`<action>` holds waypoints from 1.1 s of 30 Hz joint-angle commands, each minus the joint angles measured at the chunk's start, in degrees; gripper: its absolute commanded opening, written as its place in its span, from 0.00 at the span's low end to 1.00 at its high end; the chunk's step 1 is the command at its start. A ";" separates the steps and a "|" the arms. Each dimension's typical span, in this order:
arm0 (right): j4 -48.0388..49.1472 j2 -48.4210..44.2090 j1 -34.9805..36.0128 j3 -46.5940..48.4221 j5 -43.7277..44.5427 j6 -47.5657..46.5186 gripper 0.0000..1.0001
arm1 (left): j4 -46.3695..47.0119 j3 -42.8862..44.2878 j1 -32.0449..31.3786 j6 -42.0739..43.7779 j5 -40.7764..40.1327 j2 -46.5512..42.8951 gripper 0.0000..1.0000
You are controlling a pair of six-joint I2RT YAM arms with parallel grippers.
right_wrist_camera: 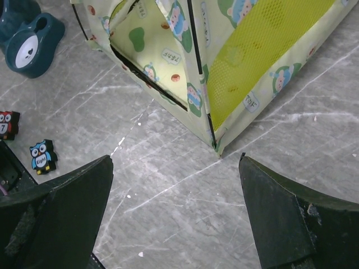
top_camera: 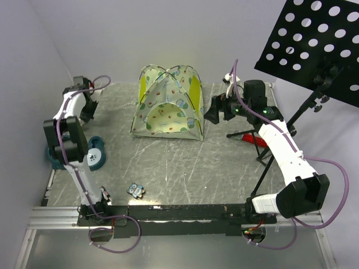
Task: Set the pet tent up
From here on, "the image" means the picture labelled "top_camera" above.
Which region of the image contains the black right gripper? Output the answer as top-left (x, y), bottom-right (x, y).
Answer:
top-left (204, 87), bottom-right (252, 125)

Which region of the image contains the black tent pole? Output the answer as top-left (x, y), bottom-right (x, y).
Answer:
top-left (137, 64), bottom-right (201, 113)
top-left (131, 64), bottom-right (203, 124)

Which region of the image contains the green patterned pet tent fabric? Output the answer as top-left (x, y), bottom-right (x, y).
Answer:
top-left (130, 64), bottom-right (204, 141)

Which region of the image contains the green patterned tent mat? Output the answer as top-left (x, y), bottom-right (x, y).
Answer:
top-left (146, 104), bottom-right (188, 133)

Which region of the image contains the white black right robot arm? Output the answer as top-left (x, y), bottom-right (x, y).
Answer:
top-left (204, 75), bottom-right (329, 223)

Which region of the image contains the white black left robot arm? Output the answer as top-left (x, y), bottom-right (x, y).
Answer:
top-left (43, 75), bottom-right (111, 225)

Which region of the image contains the teal double pet bowl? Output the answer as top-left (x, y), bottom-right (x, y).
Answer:
top-left (46, 136), bottom-right (107, 171)

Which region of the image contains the red glitter microphone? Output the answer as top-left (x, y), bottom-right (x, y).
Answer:
top-left (240, 133), bottom-right (267, 148)

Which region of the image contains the red owl puzzle piece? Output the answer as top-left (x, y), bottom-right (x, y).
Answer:
top-left (100, 186), bottom-right (112, 202)

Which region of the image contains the blue owl puzzle piece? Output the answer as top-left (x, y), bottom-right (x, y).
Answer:
top-left (127, 183), bottom-right (146, 199)

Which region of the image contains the black music stand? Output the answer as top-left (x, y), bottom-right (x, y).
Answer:
top-left (225, 0), bottom-right (359, 197)

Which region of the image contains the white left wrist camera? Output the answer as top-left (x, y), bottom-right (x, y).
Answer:
top-left (90, 90), bottom-right (103, 103)

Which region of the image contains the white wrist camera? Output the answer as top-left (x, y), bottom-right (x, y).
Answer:
top-left (222, 73), bottom-right (242, 98)
top-left (90, 90), bottom-right (103, 103)

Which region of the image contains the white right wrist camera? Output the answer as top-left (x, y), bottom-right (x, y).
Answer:
top-left (222, 73), bottom-right (242, 98)

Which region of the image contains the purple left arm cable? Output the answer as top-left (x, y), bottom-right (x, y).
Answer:
top-left (56, 75), bottom-right (141, 254)

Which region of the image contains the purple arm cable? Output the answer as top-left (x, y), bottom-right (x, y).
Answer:
top-left (229, 58), bottom-right (350, 250)
top-left (56, 75), bottom-right (141, 254)

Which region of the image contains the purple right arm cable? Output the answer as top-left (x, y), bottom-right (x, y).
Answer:
top-left (229, 58), bottom-right (350, 250)

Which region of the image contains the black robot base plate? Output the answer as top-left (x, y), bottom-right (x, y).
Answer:
top-left (77, 203), bottom-right (277, 239)

